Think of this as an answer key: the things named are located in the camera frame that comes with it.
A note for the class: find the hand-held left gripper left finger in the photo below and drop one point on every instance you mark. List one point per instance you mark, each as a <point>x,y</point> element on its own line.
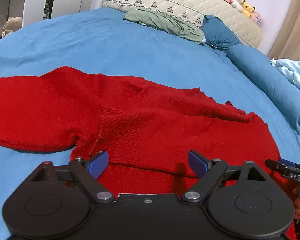
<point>99,163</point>

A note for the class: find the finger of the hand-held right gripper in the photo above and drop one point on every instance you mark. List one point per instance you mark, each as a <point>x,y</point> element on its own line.
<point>288,162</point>
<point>273,165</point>

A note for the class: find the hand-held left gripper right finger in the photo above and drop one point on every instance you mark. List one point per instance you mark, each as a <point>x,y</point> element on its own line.
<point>197,163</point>

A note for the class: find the red knit sweater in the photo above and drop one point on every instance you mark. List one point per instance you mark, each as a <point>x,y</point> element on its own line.
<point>145,132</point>

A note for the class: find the blue rolled bolster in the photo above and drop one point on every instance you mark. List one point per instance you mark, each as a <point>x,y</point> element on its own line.
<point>267,82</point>

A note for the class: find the light blue duvet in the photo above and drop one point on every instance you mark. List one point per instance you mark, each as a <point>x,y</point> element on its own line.
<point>293,72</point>

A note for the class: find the blue bed sheet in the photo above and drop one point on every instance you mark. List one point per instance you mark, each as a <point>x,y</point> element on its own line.
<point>110,47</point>

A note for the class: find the dark blue pillow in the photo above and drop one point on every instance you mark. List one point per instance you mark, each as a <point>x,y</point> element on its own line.
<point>218,33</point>

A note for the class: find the beige curtain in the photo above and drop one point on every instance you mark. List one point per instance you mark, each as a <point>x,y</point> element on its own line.
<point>290,22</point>

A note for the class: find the green pillow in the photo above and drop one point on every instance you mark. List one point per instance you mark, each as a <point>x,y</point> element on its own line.
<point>165,23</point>

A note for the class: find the beige bag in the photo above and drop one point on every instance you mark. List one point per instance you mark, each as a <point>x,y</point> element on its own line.
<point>11,26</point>

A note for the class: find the beige quilted headboard cover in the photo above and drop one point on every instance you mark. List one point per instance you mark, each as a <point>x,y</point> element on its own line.
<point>180,0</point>

